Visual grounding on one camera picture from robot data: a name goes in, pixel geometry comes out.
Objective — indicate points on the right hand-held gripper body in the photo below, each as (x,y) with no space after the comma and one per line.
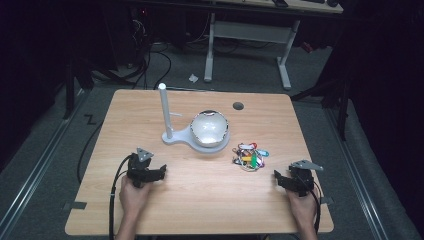
(302,176)

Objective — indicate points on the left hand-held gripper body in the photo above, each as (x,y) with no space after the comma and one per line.
(137,169)

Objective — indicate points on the person's left hand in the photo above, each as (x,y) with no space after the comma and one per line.
(132,197)

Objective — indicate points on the person's right hand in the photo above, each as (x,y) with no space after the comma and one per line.
(302,209)

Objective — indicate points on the black tape strip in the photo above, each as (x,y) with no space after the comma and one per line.
(327,200)
(75,205)

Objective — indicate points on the pile of colourful key tags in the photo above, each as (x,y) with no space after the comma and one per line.
(250,158)

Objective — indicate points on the white stand with pole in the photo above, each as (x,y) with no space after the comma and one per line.
(168,120)

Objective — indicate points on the silver metal bowl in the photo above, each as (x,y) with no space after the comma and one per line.
(209,128)

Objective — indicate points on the dark round table grommet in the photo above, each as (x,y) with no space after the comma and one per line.
(238,106)

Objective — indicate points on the black metal stand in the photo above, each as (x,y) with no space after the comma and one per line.
(70,90)
(340,96)

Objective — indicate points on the crumpled white paper scrap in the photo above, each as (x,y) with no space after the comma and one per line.
(193,78)

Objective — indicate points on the white-legged desk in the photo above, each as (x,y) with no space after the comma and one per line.
(248,32)

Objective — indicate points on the metal floor rail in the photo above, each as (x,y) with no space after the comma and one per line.
(30,173)
(356,173)

